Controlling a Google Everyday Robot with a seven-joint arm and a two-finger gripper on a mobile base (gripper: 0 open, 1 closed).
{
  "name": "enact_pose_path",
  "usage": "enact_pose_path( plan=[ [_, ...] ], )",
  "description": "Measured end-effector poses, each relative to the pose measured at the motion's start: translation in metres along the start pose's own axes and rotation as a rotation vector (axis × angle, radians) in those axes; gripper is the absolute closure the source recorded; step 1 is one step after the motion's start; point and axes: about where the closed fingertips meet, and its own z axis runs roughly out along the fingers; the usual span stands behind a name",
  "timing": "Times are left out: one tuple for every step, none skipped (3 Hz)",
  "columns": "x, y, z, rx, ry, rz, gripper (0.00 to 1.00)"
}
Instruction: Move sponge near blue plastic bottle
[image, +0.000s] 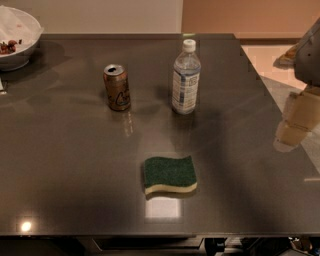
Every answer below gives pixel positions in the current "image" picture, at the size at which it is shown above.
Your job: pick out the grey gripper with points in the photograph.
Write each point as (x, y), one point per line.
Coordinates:
(309, 58)

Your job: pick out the green and yellow sponge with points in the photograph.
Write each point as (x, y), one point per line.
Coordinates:
(171, 175)

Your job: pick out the orange soda can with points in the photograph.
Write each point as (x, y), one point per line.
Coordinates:
(117, 87)

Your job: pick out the white bowl with snacks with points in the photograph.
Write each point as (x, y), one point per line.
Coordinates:
(19, 36)

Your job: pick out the clear plastic water bottle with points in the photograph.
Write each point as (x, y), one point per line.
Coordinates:
(186, 75)

